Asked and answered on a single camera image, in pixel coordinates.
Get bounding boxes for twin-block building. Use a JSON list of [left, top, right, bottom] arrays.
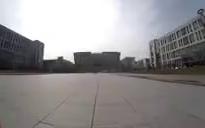
[[73, 51, 122, 73]]

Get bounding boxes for small distant building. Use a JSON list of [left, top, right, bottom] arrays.
[[120, 56, 151, 72]]

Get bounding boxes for grey paved plaza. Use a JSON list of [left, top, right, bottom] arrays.
[[0, 72, 205, 128]]

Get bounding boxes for low dark building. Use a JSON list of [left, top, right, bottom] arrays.
[[43, 56, 76, 73]]

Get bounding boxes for grass strip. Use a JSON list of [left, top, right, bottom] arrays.
[[121, 65, 205, 88]]

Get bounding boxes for pale many-windowed building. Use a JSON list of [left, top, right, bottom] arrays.
[[148, 7, 205, 70]]

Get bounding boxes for dark glass building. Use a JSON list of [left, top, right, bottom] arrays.
[[0, 18, 45, 71]]

